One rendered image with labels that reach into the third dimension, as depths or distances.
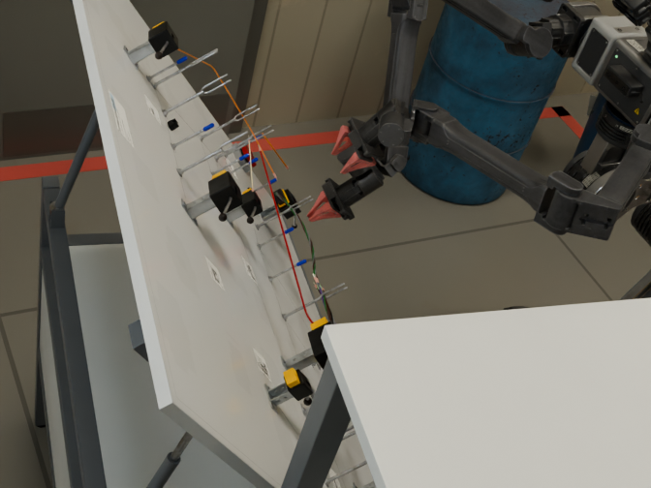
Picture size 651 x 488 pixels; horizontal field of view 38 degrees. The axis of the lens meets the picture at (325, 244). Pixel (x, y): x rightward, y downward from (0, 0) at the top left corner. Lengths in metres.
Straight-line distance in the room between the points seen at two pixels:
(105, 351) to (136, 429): 0.23
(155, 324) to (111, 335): 1.15
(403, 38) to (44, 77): 1.85
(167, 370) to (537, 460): 0.43
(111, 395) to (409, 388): 1.32
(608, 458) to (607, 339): 0.16
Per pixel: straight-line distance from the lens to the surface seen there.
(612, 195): 1.96
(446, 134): 2.02
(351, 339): 0.96
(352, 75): 4.38
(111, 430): 2.12
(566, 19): 2.55
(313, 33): 4.14
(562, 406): 1.00
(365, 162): 2.10
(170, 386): 1.09
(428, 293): 3.77
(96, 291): 2.37
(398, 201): 4.14
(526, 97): 3.96
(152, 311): 1.15
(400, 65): 2.25
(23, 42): 3.65
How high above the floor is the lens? 2.55
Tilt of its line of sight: 42 degrees down
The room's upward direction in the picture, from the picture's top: 18 degrees clockwise
